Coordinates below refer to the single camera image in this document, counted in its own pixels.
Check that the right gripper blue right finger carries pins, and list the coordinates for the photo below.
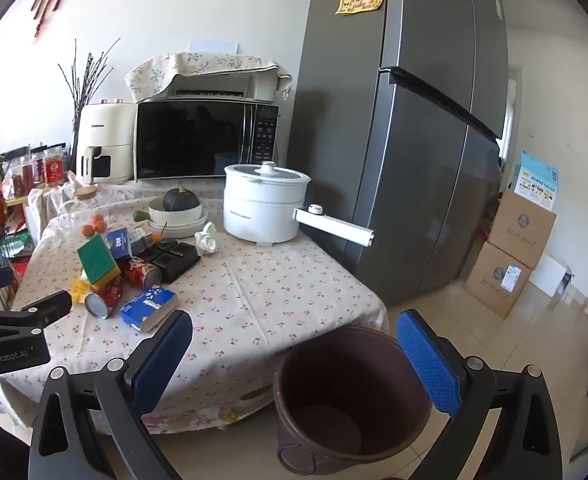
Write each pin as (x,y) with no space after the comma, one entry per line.
(525,443)

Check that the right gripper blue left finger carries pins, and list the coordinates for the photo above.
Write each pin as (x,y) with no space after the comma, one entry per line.
(64,442)

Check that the blue tissue pack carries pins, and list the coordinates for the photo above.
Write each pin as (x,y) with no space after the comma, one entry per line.
(150,308)

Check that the dark blue snack box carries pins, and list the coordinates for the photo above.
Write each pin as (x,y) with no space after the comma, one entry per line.
(118,243)

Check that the light blue milk carton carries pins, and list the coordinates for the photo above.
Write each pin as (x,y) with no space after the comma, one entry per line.
(140,240)

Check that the orange peel with stem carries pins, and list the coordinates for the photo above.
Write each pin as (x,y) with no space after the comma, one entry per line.
(158,237)

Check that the brown round trash bin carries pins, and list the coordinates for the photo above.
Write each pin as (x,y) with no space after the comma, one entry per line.
(349,397)

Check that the yellow crumpled wrapper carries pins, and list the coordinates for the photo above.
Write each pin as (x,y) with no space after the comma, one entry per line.
(80,288)

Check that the red can lower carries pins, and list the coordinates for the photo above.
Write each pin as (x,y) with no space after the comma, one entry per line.
(101,303)

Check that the red can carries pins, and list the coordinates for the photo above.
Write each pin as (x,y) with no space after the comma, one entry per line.
(139,272)
(101,303)

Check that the green and yellow sponge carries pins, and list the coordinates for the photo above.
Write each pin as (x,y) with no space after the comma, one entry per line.
(98,264)

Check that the cherry print tablecloth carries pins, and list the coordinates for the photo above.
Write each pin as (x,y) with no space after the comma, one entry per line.
(248,303)

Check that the orange tangerine one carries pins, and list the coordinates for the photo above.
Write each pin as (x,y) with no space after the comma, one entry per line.
(88,230)

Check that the red can upper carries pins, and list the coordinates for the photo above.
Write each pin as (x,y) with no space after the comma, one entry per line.
(139,272)

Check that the glass jar with cork lid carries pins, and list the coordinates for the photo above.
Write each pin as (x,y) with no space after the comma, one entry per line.
(74,211)

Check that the red label spice jar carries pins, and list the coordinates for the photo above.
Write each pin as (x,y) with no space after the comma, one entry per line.
(54,166)

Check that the black plastic tray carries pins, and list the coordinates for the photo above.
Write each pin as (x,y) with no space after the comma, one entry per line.
(171,257)

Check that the stack of white plates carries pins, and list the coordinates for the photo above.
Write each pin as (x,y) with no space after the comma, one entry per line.
(177,232)

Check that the lower cardboard box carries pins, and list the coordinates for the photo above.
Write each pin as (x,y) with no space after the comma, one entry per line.
(497,280)

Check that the cardboard box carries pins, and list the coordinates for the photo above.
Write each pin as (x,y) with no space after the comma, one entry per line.
(497,280)
(521,228)

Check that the dark green pumpkin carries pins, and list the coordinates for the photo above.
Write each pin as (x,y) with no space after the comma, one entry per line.
(180,199)

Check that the crumpled white tissue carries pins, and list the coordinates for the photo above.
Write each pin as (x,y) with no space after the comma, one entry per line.
(205,240)

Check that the white flat box on floor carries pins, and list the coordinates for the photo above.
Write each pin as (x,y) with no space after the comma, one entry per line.
(551,276)

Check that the cream air fryer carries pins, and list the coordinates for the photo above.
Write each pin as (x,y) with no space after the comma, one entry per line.
(105,144)

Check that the black microwave oven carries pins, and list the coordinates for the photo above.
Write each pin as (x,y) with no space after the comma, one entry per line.
(198,137)

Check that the upper cardboard box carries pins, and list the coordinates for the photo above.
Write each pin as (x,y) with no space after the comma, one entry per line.
(521,228)

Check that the dried twigs in vase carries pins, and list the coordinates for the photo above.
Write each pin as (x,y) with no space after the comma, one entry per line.
(82,84)

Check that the white electric cooking pot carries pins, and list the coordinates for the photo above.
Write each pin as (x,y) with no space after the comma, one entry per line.
(265,204)

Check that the light blue printed box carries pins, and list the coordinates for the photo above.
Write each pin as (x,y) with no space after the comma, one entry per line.
(536,181)

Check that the floral cloth cover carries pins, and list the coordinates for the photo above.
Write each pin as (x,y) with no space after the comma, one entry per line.
(155,74)

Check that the white printer under cloth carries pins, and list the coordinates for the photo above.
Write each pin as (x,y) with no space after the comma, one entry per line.
(259,86)

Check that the grey refrigerator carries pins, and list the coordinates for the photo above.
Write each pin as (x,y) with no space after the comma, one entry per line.
(397,118)

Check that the white bowl with green handle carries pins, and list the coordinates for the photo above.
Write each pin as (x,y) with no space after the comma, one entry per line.
(156,213)

